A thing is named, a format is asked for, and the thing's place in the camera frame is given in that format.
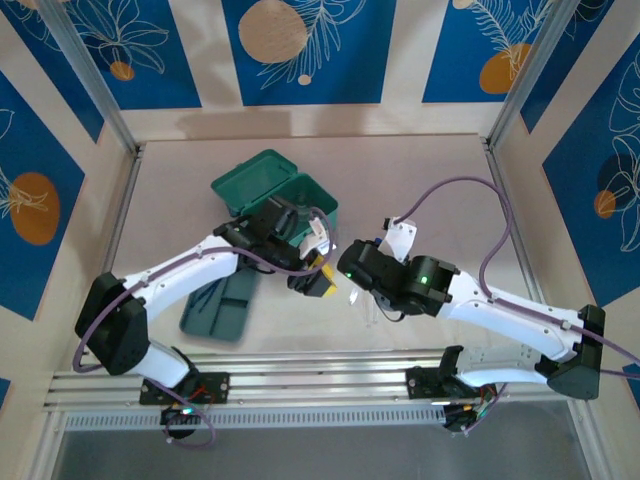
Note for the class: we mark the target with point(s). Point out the green plastic toolbox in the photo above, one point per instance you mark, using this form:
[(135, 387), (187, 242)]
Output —
[(250, 180)]

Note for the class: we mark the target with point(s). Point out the green plastic tray insert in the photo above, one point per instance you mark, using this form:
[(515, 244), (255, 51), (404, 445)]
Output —
[(225, 320)]

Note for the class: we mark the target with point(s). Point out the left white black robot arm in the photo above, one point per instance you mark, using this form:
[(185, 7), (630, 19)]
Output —
[(175, 280)]

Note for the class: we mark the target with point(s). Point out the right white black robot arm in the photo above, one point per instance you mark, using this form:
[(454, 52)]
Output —
[(510, 315)]

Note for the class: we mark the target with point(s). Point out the right black controller board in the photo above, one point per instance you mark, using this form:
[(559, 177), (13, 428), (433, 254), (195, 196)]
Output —
[(457, 420)]

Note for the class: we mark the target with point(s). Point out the black controller board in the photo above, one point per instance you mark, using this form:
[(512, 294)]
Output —
[(457, 420), (175, 417)]

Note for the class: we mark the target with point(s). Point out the grey metal panel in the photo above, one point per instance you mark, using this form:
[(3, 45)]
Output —
[(320, 455)]

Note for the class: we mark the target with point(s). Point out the left black controller board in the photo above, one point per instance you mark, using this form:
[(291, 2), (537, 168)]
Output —
[(175, 417)]

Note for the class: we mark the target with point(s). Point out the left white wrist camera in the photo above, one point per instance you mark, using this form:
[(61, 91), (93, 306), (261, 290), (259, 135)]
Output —
[(320, 245)]

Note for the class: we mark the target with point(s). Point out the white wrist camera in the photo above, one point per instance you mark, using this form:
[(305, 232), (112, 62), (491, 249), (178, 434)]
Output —
[(402, 240), (320, 245)]

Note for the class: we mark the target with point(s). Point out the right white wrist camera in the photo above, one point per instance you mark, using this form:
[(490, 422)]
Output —
[(402, 240)]

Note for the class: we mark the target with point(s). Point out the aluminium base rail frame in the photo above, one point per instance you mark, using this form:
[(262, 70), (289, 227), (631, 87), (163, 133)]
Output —
[(320, 375)]

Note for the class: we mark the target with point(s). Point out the aluminium table side rail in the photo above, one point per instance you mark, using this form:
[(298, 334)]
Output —
[(505, 200), (125, 210)]

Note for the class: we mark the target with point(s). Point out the aluminium frame post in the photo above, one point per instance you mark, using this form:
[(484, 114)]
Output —
[(90, 70), (540, 65)]

